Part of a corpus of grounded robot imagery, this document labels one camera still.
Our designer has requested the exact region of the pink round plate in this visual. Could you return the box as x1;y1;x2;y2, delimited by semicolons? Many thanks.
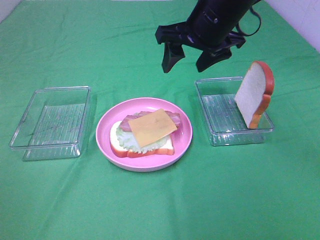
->
95;97;193;172

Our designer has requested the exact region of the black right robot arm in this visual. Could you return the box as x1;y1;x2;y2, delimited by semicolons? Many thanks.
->
155;0;259;73

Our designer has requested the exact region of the green lettuce leaf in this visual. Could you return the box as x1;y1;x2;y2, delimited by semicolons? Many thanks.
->
115;112;169;155

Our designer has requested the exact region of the bacon strip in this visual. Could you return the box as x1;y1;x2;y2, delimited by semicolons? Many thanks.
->
119;110;181;132

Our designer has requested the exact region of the clear plastic container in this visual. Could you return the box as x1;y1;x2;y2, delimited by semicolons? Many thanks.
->
9;86;91;161
195;76;275;147

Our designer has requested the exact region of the green tablecloth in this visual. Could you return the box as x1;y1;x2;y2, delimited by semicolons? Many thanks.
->
0;0;320;240

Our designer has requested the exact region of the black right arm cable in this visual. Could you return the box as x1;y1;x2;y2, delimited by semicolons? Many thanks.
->
236;4;262;37

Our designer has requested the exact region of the yellow cheese slice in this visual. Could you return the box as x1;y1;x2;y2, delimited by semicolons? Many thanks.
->
128;109;178;148

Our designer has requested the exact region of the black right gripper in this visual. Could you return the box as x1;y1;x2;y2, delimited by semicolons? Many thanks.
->
155;12;246;73

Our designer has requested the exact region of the bread slice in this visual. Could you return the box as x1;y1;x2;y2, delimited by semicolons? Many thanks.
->
109;119;175;159
234;60;275;129

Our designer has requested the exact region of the left clear plastic container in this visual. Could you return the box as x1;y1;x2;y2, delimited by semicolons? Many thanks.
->
9;86;91;161

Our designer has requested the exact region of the right clear plastic container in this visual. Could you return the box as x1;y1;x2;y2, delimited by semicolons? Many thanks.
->
195;76;275;147

